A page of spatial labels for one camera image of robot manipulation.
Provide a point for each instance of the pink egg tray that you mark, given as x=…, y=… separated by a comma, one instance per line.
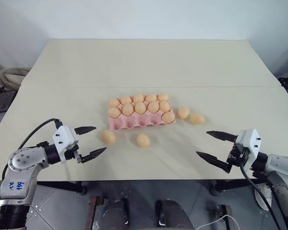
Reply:
x=134, y=122

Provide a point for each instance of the white shoe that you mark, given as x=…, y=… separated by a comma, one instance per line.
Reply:
x=262, y=197

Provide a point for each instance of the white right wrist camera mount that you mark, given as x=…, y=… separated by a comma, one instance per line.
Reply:
x=249, y=139

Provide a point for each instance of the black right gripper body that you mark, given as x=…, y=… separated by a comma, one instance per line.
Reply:
x=237, y=155

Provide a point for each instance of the rusty metal stand foot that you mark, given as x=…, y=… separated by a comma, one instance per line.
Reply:
x=94, y=213
x=224, y=215

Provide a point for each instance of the dark rounded shape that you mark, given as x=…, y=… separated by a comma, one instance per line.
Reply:
x=172, y=215
x=115, y=215

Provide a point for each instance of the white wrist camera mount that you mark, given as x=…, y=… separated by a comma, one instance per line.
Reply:
x=63, y=137
x=249, y=139

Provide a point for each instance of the tan egg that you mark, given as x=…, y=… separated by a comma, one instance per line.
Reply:
x=114, y=103
x=140, y=107
x=168, y=117
x=153, y=106
x=162, y=97
x=108, y=136
x=164, y=106
x=128, y=109
x=183, y=112
x=143, y=140
x=151, y=97
x=125, y=99
x=138, y=98
x=197, y=118
x=113, y=112

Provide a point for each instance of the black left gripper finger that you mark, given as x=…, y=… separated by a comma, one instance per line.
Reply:
x=93, y=155
x=85, y=129

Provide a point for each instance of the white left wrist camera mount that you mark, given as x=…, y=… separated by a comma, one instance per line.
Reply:
x=63, y=137

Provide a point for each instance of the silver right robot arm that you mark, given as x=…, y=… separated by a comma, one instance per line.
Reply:
x=282, y=167

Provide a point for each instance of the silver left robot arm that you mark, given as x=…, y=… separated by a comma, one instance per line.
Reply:
x=21, y=160

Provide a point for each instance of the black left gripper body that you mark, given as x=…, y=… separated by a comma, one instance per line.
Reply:
x=72, y=154

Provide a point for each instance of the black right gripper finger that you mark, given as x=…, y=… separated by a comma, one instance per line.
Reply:
x=214, y=159
x=223, y=136

